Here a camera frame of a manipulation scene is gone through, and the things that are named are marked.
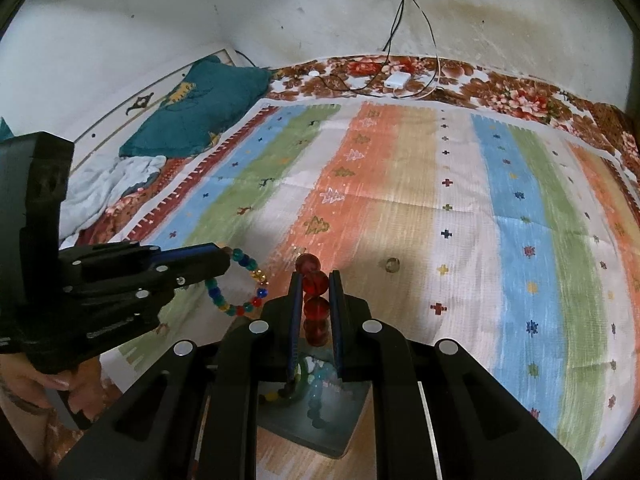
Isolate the person's left hand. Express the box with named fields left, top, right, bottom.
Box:
left=0, top=354, right=104, bottom=461

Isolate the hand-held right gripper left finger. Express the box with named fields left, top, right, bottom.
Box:
left=57, top=271, right=305, bottom=480

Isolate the white crumpled cloth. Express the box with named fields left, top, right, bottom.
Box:
left=60, top=155, right=168, bottom=248

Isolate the metal tin box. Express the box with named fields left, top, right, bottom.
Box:
left=257, top=347, right=373, bottom=459

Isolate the white charging cable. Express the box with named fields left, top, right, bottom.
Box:
left=395, top=0, right=443, bottom=101

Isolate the white patterned sheet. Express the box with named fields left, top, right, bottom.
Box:
left=72, top=49, right=236, bottom=171

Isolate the striped pastel mat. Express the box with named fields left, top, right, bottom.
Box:
left=100, top=100, right=640, bottom=480

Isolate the green bangle bracelet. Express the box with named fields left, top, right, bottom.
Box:
left=285, top=355, right=313, bottom=403

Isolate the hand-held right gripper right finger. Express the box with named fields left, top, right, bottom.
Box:
left=327, top=269, right=584, bottom=480

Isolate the black power cable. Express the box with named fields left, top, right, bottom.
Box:
left=320, top=0, right=408, bottom=93

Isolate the light blue bead bracelet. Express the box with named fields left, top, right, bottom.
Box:
left=305, top=360, right=346, bottom=428

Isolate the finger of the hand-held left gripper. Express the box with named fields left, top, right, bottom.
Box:
left=62, top=250, right=232, bottom=326
left=59, top=241, right=224, bottom=272

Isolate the multicoloured bead bracelet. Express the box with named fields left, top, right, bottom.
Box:
left=205, top=246, right=271, bottom=317

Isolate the teal pillow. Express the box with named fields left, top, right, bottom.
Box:
left=119, top=56, right=273, bottom=158

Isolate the dark red bead bracelet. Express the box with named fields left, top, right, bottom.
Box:
left=295, top=254, right=331, bottom=347

